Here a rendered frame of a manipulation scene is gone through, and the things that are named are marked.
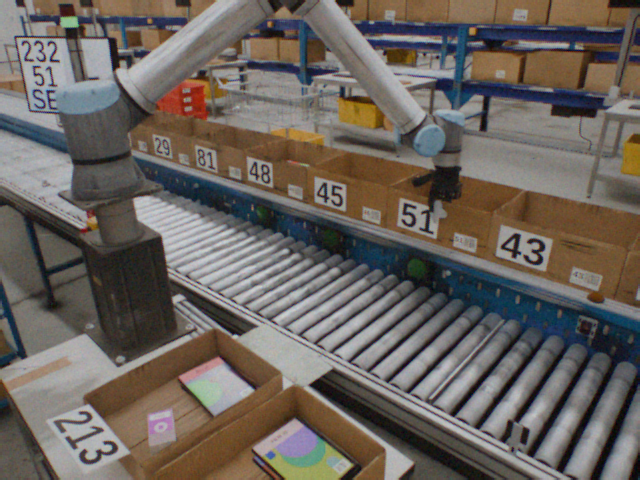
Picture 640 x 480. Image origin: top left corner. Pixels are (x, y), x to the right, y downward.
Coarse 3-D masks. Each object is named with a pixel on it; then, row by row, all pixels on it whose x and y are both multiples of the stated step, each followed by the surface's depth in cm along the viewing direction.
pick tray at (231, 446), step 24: (264, 408) 114; (288, 408) 121; (312, 408) 118; (240, 432) 111; (264, 432) 117; (336, 432) 113; (360, 432) 107; (192, 456) 103; (216, 456) 108; (240, 456) 112; (360, 456) 109; (384, 456) 102
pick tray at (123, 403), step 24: (216, 336) 141; (168, 360) 132; (192, 360) 138; (240, 360) 136; (264, 360) 127; (120, 384) 123; (144, 384) 128; (168, 384) 133; (264, 384) 119; (96, 408) 120; (120, 408) 125; (144, 408) 125; (168, 408) 125; (192, 408) 125; (240, 408) 115; (120, 432) 118; (144, 432) 118; (192, 432) 106; (216, 432) 112; (144, 456) 112; (168, 456) 104
